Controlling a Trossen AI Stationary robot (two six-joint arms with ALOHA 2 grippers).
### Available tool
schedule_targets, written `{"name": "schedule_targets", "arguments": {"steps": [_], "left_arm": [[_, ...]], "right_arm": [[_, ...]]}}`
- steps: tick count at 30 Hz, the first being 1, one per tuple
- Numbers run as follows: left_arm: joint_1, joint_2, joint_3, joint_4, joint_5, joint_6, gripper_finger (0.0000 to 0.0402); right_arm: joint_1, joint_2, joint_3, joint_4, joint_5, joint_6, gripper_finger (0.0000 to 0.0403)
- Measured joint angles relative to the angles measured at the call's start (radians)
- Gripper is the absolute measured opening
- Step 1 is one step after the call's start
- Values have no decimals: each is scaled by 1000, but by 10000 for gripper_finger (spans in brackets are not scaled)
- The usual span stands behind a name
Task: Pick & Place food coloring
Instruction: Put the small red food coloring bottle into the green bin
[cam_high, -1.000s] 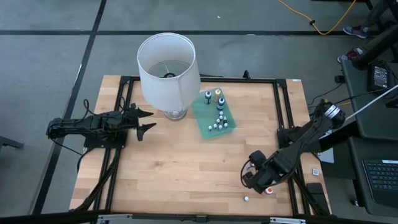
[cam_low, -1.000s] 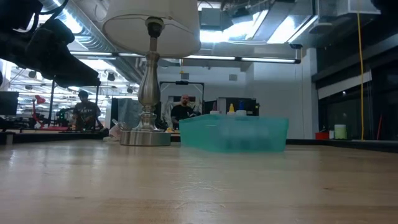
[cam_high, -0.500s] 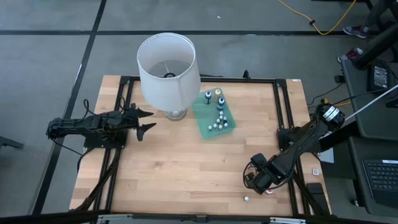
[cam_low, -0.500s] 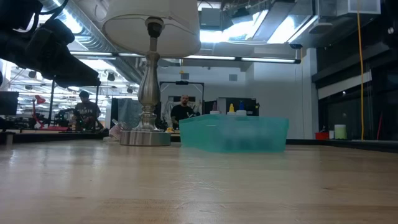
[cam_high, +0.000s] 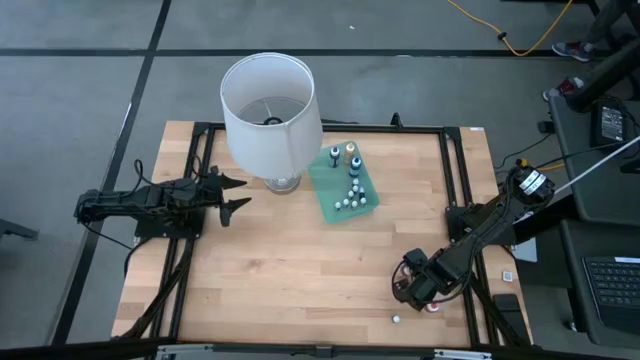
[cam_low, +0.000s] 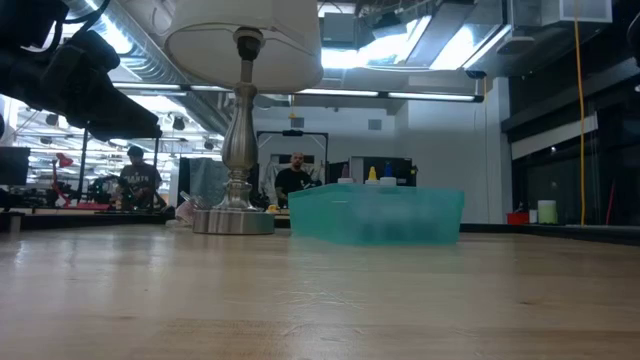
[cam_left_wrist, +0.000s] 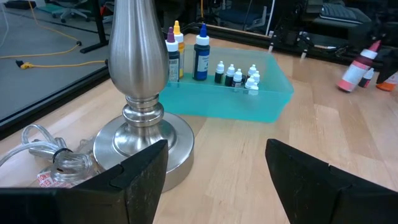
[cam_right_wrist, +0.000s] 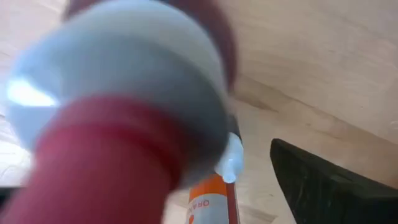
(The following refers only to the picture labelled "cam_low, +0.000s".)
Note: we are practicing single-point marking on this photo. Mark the black monitor with white frame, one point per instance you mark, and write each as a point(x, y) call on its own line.
point(400, 170)

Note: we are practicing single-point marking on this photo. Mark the black computer monitor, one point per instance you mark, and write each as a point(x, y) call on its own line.
point(12, 165)

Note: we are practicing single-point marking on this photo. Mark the grey tarp cover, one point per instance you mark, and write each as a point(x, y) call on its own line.
point(205, 175)

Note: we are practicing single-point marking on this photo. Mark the yellow food colouring bottle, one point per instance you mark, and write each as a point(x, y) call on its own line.
point(372, 176)

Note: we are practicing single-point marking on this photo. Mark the red box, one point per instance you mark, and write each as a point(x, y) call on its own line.
point(517, 218)

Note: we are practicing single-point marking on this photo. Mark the round silver air duct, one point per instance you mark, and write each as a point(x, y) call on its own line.
point(165, 70)

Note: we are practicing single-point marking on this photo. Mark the purple food colouring bottle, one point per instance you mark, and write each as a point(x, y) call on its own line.
point(345, 177)

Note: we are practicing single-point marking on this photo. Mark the person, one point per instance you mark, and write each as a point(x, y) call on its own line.
point(295, 180)
point(141, 180)

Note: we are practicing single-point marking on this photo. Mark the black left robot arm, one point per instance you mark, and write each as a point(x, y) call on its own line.
point(25, 20)

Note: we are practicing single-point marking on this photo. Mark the teal translucent plastic bin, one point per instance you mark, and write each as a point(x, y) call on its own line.
point(375, 217)

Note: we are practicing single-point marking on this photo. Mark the silver table lamp white shade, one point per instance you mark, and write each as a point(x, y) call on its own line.
point(239, 145)

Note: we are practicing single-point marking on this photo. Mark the pale green cup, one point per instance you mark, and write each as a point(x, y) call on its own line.
point(547, 212)

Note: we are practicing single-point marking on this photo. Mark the small yellow toy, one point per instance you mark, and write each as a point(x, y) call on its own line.
point(271, 208)

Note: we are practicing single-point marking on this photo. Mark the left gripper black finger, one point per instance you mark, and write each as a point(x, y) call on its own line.
point(115, 120)

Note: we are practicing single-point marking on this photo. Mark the long ceiling light fixture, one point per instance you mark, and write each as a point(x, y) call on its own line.
point(430, 96)
point(150, 86)

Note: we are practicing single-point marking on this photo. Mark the black gantry frame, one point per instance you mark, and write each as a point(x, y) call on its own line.
point(292, 133)
point(83, 165)

